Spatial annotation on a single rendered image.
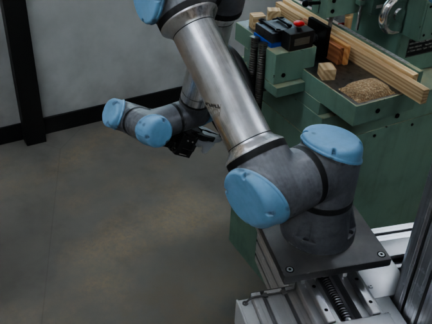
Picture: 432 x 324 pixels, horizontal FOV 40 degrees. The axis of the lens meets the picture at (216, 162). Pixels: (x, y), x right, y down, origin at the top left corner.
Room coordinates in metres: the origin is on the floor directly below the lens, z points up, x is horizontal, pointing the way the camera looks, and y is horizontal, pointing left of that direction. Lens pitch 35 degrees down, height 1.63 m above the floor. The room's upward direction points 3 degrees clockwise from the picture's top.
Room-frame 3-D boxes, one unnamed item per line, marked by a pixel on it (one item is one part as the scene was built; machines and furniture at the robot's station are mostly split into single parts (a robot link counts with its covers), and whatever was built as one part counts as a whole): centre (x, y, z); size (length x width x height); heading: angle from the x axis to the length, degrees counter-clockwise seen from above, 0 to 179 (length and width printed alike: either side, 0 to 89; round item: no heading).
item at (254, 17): (1.80, -0.11, 0.92); 0.04 x 0.04 x 0.04; 19
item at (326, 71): (1.47, -0.29, 0.92); 0.04 x 0.04 x 0.03; 11
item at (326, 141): (0.93, -0.21, 0.98); 0.13 x 0.12 x 0.14; 128
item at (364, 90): (1.40, -0.38, 0.91); 0.12 x 0.09 x 0.03; 120
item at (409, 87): (1.63, -0.35, 0.92); 0.67 x 0.02 x 0.04; 30
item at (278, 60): (1.56, -0.17, 0.91); 0.15 x 0.14 x 0.09; 30
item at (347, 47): (1.62, -0.31, 0.93); 0.17 x 0.01 x 0.06; 30
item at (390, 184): (1.75, -0.42, 0.35); 0.58 x 0.45 x 0.71; 120
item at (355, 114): (1.60, -0.24, 0.87); 0.61 x 0.30 x 0.06; 30
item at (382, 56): (1.67, -0.35, 0.92); 0.60 x 0.02 x 0.05; 30
